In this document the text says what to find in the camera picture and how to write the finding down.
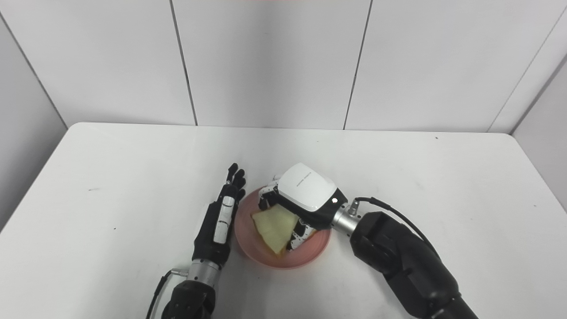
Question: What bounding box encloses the slice of white bread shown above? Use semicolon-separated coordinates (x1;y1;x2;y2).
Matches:
251;205;317;255

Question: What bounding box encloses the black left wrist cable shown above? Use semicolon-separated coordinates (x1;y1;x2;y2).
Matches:
145;268;189;319

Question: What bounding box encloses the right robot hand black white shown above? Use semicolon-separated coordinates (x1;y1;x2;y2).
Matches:
257;162;349;252

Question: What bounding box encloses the pink round plate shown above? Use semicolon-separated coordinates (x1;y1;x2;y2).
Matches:
234;187;332;270

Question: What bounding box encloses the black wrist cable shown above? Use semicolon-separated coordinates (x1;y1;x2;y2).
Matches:
145;268;189;319
349;197;440;258

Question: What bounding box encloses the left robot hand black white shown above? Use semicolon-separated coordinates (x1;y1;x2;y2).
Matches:
191;163;247;268

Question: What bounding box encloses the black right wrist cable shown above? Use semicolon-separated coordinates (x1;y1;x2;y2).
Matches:
349;197;440;258

